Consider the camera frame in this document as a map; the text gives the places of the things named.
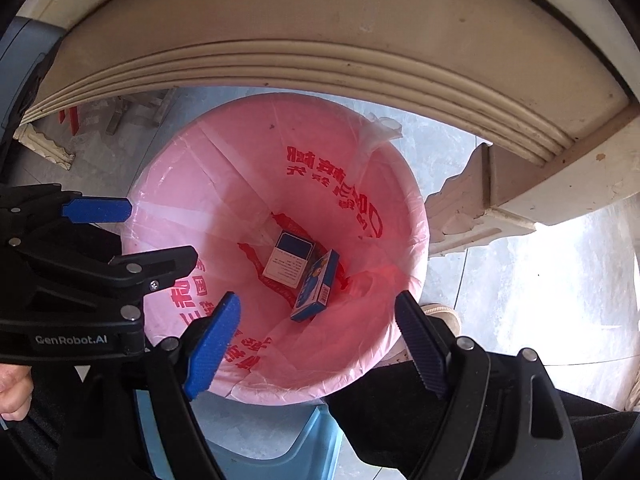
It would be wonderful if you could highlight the light blue plastic stool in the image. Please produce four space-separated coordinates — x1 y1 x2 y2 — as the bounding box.
134 390 344 480

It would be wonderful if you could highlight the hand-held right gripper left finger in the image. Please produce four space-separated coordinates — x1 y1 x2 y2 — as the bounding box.
55 291 242 480

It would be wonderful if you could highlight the person's left hand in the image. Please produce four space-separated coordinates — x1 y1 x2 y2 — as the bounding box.
0 362 34 423

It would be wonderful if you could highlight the person's light shoe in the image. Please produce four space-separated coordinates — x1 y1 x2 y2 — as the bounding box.
390 303 462 362

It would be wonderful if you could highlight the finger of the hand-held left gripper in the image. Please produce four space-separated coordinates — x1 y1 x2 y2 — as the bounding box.
15 245 199 321
4 183 134 252

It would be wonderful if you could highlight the beige wooden table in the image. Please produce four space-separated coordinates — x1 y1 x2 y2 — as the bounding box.
12 0 640 258

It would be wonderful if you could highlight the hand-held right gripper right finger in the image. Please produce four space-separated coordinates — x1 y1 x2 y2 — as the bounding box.
395 290 583 480

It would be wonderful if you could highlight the blue small box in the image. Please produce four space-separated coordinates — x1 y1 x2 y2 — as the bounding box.
290 249 341 322

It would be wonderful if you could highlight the person's right leg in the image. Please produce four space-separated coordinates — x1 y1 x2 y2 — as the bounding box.
325 310 640 480

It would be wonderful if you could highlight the pink bag-lined trash bin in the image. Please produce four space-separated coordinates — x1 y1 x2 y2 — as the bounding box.
121 92 431 406

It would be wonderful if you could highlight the white and navy small box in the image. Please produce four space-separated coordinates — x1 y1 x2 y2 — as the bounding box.
262 230 316 288

